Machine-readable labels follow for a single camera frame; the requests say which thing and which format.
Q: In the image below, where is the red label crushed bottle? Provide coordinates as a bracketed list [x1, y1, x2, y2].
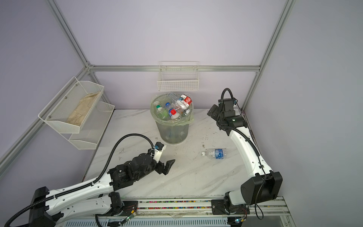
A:
[176, 94, 192, 111]

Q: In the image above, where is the small blue label bottle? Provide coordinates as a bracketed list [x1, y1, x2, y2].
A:
[165, 102, 180, 120]

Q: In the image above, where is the green label clear bottle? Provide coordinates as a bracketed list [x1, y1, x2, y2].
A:
[154, 101, 170, 121]

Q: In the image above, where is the crushed clear bottle white cap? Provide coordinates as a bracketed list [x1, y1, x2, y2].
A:
[168, 92, 180, 105]

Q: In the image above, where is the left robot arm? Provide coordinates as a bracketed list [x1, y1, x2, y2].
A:
[29, 153, 175, 227]

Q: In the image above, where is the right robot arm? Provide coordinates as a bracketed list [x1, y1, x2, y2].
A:
[207, 98, 283, 206]

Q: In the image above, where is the grey mesh waste bin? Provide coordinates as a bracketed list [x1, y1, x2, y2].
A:
[154, 94, 192, 144]

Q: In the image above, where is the beige cloth in shelf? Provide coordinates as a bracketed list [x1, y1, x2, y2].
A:
[66, 92, 100, 126]

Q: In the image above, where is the white mesh two-tier shelf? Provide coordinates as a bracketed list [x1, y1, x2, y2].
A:
[38, 77, 114, 150]

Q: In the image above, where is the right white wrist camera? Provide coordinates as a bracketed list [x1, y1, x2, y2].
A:
[218, 98, 238, 109]

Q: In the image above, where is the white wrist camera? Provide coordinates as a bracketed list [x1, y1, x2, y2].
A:
[152, 142, 166, 163]
[218, 98, 238, 109]

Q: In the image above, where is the right black cable conduit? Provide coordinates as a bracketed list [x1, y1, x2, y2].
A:
[219, 87, 268, 220]

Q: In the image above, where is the black cable conduit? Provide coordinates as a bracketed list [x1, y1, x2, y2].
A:
[4, 133, 155, 227]
[219, 87, 268, 220]

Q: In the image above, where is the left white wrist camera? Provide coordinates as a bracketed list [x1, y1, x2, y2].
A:
[152, 142, 166, 163]

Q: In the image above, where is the aluminium front rail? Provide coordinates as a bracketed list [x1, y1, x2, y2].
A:
[55, 197, 291, 219]

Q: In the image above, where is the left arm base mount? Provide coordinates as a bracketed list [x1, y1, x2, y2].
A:
[110, 201, 139, 217]

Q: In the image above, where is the white wire wall basket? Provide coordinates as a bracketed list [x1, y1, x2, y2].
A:
[157, 61, 199, 92]

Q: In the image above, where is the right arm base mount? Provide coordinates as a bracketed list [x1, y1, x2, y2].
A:
[211, 200, 250, 215]

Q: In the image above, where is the left black cable conduit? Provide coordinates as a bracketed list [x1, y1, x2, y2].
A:
[4, 133, 155, 227]

